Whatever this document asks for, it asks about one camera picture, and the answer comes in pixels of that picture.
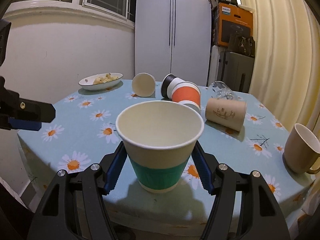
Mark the white wardrobe cabinet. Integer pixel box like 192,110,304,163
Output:
135,0,211,86

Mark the orange Philips cardboard box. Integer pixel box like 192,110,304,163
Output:
213,3,253,47

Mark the floral bowl with food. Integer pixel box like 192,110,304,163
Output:
78,73,123,91

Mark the brown kraft paper cup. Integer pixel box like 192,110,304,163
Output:
205,98,247,132

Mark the pink banded paper cup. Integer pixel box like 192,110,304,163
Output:
132,73,156,97

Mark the green banded paper cup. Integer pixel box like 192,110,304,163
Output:
116,100,204,193

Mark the dark grey suitcase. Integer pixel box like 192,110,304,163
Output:
217,51,254,93

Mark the black banded paper cup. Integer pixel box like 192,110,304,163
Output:
161,73,184,99

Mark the cream curtain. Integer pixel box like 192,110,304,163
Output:
241,0,319,136

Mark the orange banded paper cup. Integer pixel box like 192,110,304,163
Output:
171,81,201,114

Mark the beige ceramic mug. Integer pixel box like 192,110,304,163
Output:
283,123,319,174

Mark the dark handbag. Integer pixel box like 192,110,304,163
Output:
227,33,255,58

